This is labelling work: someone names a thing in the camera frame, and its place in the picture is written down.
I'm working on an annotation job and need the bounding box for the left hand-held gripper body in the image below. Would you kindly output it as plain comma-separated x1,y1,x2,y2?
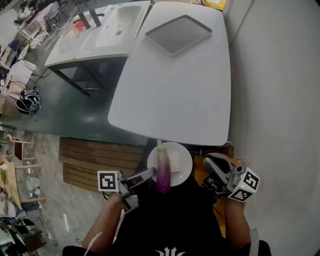
97,170,141,215

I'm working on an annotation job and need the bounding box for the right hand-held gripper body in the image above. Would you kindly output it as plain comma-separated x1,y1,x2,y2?
202,164,261,202

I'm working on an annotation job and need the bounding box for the purple eggplant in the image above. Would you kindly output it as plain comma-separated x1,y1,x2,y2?
156,139,172,194

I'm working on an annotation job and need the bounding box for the white round plate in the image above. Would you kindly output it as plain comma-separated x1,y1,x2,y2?
146,141,193,187

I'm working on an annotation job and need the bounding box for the person's left forearm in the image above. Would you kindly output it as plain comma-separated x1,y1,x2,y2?
82,191,125,255

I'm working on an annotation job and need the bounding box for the person's right forearm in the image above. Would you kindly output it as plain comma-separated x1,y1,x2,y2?
223,198,252,250

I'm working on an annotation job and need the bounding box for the black device with screen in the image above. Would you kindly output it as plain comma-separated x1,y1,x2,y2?
202,176,218,190

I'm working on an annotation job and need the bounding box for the brown wooden slat pallet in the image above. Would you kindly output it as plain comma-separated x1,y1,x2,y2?
59,136,145,193

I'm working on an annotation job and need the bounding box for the white block on plate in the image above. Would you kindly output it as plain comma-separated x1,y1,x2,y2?
169,149,181,174

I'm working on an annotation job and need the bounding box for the person's black shirt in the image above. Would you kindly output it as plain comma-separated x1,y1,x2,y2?
62,174,272,256

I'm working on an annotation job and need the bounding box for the white bucket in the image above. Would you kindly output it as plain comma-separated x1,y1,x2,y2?
26,176,41,191

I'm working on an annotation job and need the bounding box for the wooden stool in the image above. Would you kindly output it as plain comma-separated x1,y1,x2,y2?
6,134,43,171

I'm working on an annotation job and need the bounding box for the wooden side table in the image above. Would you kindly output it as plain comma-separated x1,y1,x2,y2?
0,156,23,211

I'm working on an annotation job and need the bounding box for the black sink stand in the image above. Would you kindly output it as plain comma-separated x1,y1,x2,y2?
48,56,128,97

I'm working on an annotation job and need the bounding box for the grey square tray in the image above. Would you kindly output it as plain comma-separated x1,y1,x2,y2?
144,14,213,58

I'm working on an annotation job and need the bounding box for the white double sink counter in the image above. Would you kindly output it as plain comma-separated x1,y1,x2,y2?
44,0,152,68

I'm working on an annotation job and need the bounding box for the white cloth cover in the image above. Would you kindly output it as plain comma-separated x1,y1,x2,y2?
1,59,38,101

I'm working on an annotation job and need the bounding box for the yellow bin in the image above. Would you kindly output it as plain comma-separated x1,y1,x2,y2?
201,0,227,11

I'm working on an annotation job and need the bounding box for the black faucet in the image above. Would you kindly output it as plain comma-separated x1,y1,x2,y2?
74,0,92,30
88,0,105,28

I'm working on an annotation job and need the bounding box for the white arm strap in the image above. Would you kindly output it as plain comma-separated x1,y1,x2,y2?
249,227,260,256

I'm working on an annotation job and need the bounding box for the black bag with white cables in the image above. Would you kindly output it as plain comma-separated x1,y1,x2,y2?
16,89,41,116

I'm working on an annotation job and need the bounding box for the white wire chair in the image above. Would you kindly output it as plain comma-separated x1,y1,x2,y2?
21,21,50,48

